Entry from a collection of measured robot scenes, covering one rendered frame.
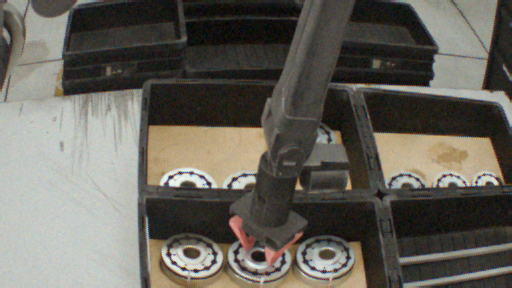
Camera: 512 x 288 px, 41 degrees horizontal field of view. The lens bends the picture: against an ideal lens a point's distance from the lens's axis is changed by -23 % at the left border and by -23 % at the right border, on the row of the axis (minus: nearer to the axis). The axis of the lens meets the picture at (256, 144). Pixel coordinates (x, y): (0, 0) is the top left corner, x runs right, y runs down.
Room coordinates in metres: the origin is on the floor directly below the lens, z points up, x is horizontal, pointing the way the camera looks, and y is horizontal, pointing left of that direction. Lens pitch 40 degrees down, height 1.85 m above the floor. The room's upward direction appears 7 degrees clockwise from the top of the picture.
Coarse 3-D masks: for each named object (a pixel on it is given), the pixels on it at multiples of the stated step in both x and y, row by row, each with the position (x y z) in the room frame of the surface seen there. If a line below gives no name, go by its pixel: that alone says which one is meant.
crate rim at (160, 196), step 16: (144, 192) 0.94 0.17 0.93; (160, 192) 0.95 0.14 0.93; (144, 208) 0.91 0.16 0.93; (144, 224) 0.87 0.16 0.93; (384, 224) 0.94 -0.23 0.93; (144, 240) 0.84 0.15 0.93; (384, 240) 0.90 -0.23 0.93; (144, 256) 0.80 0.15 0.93; (384, 256) 0.86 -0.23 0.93; (144, 272) 0.76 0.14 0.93; (384, 272) 0.83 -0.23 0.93
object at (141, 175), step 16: (160, 80) 1.24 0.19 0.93; (176, 80) 1.25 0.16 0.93; (192, 80) 1.25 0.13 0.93; (208, 80) 1.26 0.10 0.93; (224, 80) 1.26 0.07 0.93; (240, 80) 1.27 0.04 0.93; (256, 80) 1.27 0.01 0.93; (144, 96) 1.19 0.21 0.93; (352, 96) 1.27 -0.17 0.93; (144, 112) 1.15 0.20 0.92; (144, 128) 1.10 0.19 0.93; (144, 144) 1.06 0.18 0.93; (368, 144) 1.13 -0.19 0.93; (144, 160) 1.02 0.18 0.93; (368, 160) 1.11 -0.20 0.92; (144, 176) 0.98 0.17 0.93; (368, 176) 1.05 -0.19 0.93; (176, 192) 0.96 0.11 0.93; (192, 192) 0.96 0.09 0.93; (208, 192) 0.97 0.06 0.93; (224, 192) 0.97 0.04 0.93; (240, 192) 0.98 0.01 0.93; (352, 192) 1.01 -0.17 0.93; (368, 192) 1.01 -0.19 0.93
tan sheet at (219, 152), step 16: (160, 128) 1.22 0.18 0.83; (176, 128) 1.23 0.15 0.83; (192, 128) 1.24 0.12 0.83; (208, 128) 1.24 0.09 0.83; (224, 128) 1.25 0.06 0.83; (240, 128) 1.25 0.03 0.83; (256, 128) 1.26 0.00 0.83; (160, 144) 1.18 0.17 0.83; (176, 144) 1.19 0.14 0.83; (192, 144) 1.19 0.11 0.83; (208, 144) 1.20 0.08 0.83; (224, 144) 1.20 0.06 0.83; (240, 144) 1.21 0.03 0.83; (256, 144) 1.21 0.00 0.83; (160, 160) 1.14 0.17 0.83; (176, 160) 1.14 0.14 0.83; (192, 160) 1.15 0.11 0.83; (208, 160) 1.15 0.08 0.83; (224, 160) 1.16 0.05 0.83; (240, 160) 1.17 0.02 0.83; (256, 160) 1.17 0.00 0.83; (160, 176) 1.09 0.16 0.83; (224, 176) 1.12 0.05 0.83
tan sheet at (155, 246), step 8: (152, 240) 0.93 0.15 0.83; (160, 240) 0.93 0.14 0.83; (152, 248) 0.91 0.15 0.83; (160, 248) 0.91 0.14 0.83; (224, 248) 0.94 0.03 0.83; (288, 248) 0.96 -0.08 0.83; (296, 248) 0.96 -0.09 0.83; (352, 248) 0.97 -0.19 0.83; (360, 248) 0.97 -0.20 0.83; (152, 256) 0.89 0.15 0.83; (160, 256) 0.89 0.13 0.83; (224, 256) 0.92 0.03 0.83; (360, 256) 0.95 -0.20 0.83; (152, 264) 0.87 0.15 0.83; (160, 264) 0.87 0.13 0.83; (224, 264) 0.90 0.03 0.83; (360, 264) 0.93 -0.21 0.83; (152, 272) 0.85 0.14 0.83; (160, 272) 0.86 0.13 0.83; (224, 272) 0.88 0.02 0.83; (352, 272) 0.91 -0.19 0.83; (360, 272) 0.91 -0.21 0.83; (152, 280) 0.83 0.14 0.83; (160, 280) 0.84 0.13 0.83; (168, 280) 0.84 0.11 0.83; (224, 280) 0.86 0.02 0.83; (232, 280) 0.87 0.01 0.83; (288, 280) 0.88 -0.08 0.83; (296, 280) 0.88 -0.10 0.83; (352, 280) 0.89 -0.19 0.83; (360, 280) 0.89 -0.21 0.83
